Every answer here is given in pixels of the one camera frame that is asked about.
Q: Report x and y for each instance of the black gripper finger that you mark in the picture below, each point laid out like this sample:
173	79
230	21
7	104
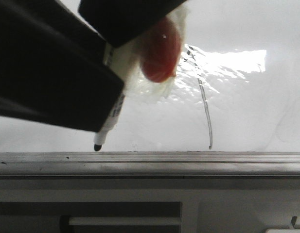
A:
51	68
119	21

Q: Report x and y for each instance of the white whiteboard marker pen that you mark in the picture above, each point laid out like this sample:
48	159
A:
112	61

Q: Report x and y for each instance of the red round magnet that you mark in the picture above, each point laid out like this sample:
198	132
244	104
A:
161	52

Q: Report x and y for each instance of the aluminium whiteboard tray ledge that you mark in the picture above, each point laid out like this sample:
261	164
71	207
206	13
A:
149	164

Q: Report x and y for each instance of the white whiteboard surface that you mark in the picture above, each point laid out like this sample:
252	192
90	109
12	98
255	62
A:
236	88

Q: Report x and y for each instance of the white box at corner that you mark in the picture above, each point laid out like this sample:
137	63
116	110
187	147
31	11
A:
283	230

